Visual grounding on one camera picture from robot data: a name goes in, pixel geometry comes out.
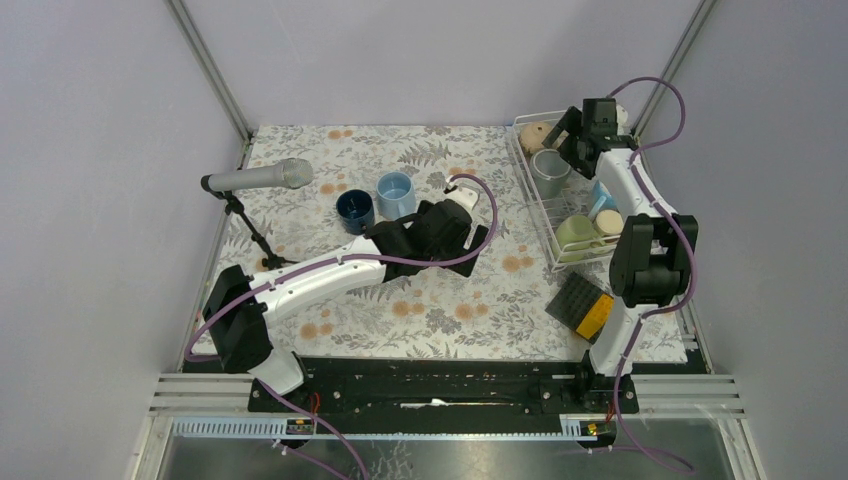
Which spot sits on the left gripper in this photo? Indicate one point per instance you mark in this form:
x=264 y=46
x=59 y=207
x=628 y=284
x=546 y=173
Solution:
x=477 y=237

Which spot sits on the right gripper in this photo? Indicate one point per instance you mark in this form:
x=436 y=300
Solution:
x=569 y=123

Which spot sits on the grey-green cup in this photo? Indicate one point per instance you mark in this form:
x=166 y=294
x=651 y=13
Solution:
x=549 y=172

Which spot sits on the white and blue cup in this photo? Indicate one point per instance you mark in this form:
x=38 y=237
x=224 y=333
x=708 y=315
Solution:
x=599 y=199

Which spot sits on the light blue cup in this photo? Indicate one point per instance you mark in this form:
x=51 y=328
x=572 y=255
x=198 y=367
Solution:
x=396 y=196

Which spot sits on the dark blue cup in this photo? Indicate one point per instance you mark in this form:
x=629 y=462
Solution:
x=356 y=211

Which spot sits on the silver microphone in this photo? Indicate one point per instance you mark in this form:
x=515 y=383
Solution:
x=290 y=173

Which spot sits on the black tripod mic stand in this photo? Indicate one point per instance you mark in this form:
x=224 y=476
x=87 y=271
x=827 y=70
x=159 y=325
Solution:
x=271 y=259

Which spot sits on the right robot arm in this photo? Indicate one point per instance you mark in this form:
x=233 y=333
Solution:
x=652 y=261

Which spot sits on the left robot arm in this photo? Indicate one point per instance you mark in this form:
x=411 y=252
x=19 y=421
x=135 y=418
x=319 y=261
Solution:
x=241 y=307

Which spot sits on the beige ribbed cup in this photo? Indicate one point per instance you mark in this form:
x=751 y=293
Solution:
x=532 y=137

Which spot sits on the cream cup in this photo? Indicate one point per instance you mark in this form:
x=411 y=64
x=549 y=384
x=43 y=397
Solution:
x=608 y=225

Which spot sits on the dark grey building plate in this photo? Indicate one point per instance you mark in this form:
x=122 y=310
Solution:
x=573 y=299

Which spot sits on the light green cup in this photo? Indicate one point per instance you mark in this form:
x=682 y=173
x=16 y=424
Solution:
x=573 y=237

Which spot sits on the floral table mat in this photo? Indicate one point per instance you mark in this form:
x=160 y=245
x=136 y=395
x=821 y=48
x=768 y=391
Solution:
x=496 y=313

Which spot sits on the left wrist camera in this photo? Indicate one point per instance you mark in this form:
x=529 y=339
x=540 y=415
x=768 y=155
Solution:
x=464 y=196

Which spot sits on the white wire dish rack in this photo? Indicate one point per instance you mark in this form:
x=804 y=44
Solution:
x=556 y=205

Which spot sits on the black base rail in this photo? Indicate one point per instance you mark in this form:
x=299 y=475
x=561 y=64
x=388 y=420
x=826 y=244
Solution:
x=420 y=396

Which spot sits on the right aluminium frame post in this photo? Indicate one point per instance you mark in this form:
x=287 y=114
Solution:
x=690 y=34

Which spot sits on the aluminium frame post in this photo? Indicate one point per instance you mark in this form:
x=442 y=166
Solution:
x=208 y=66
x=690 y=34

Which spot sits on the left aluminium frame post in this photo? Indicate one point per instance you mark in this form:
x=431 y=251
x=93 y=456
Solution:
x=208 y=66

